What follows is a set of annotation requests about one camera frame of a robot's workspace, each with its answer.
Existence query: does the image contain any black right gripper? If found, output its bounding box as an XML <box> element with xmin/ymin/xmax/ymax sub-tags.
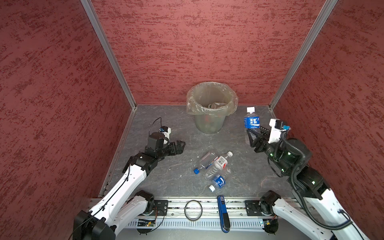
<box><xmin>245</xmin><ymin>127</ymin><xmax>293</xmax><ymax>173</ymax></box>

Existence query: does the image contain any red green label bottle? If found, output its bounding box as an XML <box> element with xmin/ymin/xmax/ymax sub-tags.
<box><xmin>208</xmin><ymin>103</ymin><xmax>227</xmax><ymax>109</ymax></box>

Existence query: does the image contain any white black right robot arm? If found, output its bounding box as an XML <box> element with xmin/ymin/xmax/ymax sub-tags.
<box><xmin>247</xmin><ymin>121</ymin><xmax>368</xmax><ymax>240</ymax></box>

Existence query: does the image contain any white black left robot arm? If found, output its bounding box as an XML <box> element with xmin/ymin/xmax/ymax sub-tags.
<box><xmin>69</xmin><ymin>127</ymin><xmax>186</xmax><ymax>240</ymax></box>

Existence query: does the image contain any silver mesh waste bin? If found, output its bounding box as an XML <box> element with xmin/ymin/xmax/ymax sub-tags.
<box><xmin>193</xmin><ymin>83</ymin><xmax>230</xmax><ymax>135</ymax></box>

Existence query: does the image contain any clear plastic bin liner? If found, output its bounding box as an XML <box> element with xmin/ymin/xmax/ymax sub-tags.
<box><xmin>186</xmin><ymin>82</ymin><xmax>239</xmax><ymax>117</ymax></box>

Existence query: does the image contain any blue cap clear bottle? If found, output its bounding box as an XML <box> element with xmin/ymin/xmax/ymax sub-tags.
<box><xmin>193</xmin><ymin>151</ymin><xmax>217</xmax><ymax>175</ymax></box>

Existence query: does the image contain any red white label water bottle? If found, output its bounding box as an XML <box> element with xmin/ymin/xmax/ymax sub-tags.
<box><xmin>205</xmin><ymin>151</ymin><xmax>233</xmax><ymax>179</ymax></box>

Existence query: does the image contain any blue label crushed bottle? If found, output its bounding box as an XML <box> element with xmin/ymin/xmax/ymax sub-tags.
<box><xmin>209</xmin><ymin>174</ymin><xmax>230</xmax><ymax>192</ymax></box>

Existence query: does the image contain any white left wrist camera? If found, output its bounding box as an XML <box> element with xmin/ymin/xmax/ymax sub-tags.
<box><xmin>159</xmin><ymin>126</ymin><xmax>172</xmax><ymax>142</ymax></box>

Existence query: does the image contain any black cable ring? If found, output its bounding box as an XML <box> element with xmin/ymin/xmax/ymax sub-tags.
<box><xmin>183</xmin><ymin>200</ymin><xmax>204</xmax><ymax>222</ymax></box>

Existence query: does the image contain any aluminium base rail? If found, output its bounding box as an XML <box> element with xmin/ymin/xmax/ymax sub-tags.
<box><xmin>126</xmin><ymin>197</ymin><xmax>273</xmax><ymax>232</ymax></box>

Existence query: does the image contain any blue black handle tool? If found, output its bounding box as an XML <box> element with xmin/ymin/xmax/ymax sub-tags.
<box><xmin>217</xmin><ymin>196</ymin><xmax>231</xmax><ymax>233</ymax></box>

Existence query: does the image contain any aluminium right corner post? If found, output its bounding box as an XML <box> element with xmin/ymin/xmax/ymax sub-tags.
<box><xmin>269</xmin><ymin>0</ymin><xmax>338</xmax><ymax>112</ymax></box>

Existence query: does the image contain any aluminium corner post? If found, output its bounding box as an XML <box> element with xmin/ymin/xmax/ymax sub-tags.
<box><xmin>269</xmin><ymin>0</ymin><xmax>338</xmax><ymax>112</ymax></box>
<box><xmin>81</xmin><ymin>0</ymin><xmax>137</xmax><ymax>111</ymax></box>

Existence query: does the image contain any aluminium left corner post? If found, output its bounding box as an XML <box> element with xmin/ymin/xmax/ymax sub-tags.
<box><xmin>81</xmin><ymin>0</ymin><xmax>137</xmax><ymax>111</ymax></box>

